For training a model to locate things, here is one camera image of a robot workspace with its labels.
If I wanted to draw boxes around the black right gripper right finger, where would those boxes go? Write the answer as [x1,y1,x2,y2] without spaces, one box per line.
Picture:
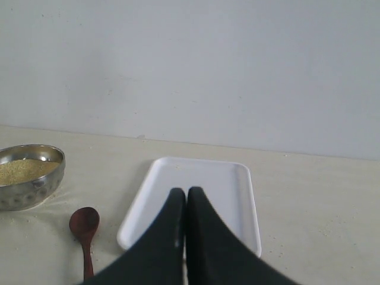
[185,186,296,284]

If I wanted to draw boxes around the steel bowl of millet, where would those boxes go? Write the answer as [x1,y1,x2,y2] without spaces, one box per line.
[1,144,66,211]

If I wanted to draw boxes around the dark red wooden spoon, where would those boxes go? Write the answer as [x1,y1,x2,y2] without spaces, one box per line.
[69,207,100,280]

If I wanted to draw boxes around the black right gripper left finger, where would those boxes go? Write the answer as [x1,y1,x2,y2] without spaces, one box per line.
[83,188,186,285]

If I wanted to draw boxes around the white plastic tray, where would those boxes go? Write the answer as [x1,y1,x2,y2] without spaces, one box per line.
[117,157,262,256]

